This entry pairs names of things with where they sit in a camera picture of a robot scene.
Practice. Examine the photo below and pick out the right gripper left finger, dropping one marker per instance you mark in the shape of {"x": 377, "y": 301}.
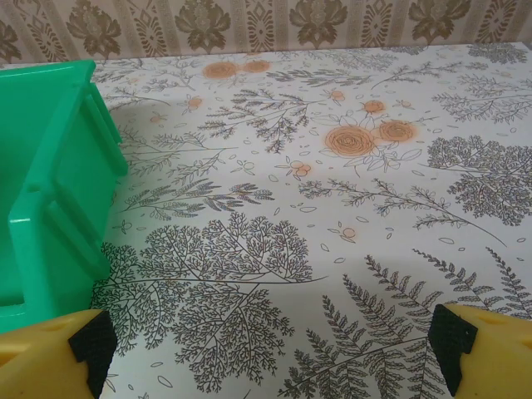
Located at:
{"x": 37, "y": 361}

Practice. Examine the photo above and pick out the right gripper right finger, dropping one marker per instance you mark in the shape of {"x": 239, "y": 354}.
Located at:
{"x": 494, "y": 361}

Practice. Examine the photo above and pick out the green plastic bin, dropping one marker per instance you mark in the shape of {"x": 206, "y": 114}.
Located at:
{"x": 62, "y": 166}

